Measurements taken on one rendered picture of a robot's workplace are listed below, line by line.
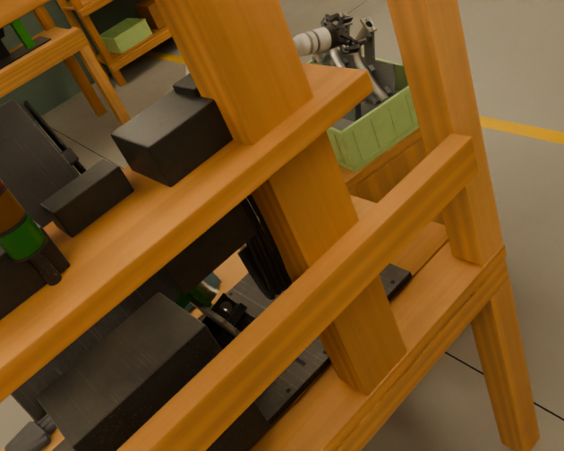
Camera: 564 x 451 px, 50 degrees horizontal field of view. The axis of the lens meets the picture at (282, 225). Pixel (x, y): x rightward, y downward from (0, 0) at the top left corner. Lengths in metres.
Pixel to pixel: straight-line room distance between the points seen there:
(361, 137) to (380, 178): 0.19
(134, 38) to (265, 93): 5.77
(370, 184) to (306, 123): 1.27
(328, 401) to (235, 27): 0.84
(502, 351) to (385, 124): 0.86
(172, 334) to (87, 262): 0.33
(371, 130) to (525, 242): 1.05
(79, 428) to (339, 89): 0.71
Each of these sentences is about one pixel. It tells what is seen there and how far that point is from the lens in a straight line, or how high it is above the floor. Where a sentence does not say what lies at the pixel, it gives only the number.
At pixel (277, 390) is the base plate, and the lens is 1.43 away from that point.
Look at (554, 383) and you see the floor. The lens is 2.40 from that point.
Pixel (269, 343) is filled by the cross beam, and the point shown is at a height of 1.26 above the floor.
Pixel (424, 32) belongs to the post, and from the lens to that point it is 1.21.
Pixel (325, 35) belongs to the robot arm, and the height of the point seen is 1.25.
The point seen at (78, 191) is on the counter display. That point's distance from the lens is 0.96.
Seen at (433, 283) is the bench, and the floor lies 0.88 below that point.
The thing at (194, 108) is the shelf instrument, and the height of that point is 1.62.
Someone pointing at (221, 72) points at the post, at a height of 1.66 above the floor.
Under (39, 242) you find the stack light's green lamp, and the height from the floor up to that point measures 1.61.
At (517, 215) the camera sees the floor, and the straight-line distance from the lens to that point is 3.03.
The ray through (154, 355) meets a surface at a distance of 1.15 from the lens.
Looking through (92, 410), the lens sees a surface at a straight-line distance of 1.15.
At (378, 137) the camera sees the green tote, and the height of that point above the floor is 0.86.
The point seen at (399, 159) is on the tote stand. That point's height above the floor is 0.73.
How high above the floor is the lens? 1.97
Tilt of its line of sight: 35 degrees down
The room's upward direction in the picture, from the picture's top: 25 degrees counter-clockwise
